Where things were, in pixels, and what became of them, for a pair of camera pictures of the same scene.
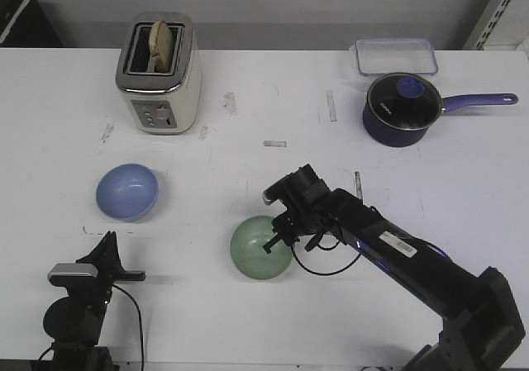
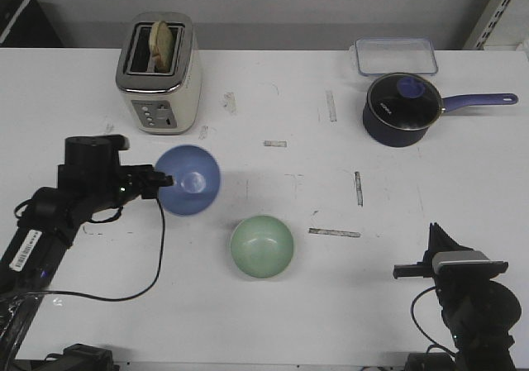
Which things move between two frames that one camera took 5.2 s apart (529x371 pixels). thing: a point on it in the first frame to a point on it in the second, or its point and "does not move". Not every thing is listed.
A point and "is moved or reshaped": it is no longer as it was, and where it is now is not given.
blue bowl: x=127 y=192 is moved or reshaped
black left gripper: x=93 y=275 to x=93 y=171
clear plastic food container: x=396 y=55 does not move
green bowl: x=249 y=254 does not move
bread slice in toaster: x=161 y=45 does not move
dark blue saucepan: x=400 y=111 does not move
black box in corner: x=23 y=21 does not move
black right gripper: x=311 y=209 to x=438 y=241
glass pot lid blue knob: x=404 y=102 does not move
